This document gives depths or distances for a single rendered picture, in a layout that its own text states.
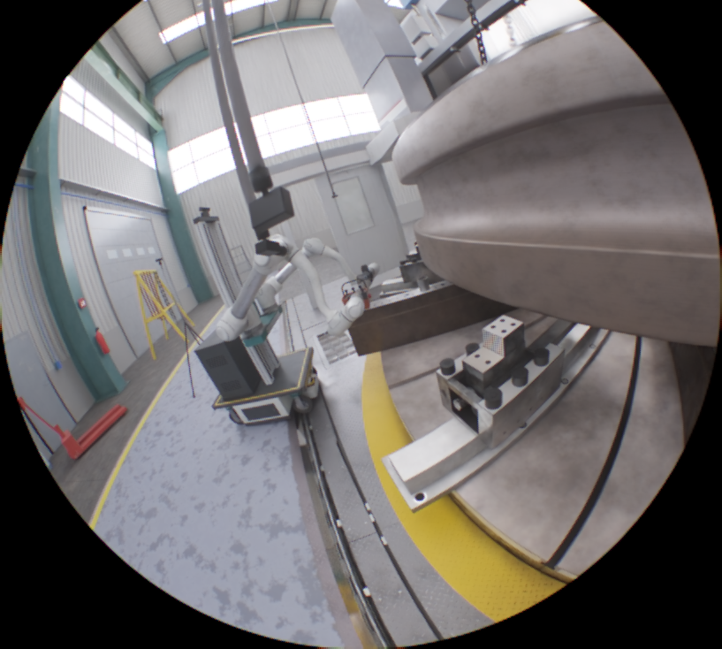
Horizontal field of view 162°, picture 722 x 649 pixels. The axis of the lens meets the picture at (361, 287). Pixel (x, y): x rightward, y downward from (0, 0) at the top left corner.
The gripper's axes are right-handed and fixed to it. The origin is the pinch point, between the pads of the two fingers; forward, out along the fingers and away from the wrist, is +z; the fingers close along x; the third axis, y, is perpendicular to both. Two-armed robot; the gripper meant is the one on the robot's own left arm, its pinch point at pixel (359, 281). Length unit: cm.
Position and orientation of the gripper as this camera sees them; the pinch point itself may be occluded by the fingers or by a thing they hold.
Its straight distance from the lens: 203.1
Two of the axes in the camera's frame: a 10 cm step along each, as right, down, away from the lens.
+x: -8.6, 1.5, 4.9
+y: 3.1, 9.1, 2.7
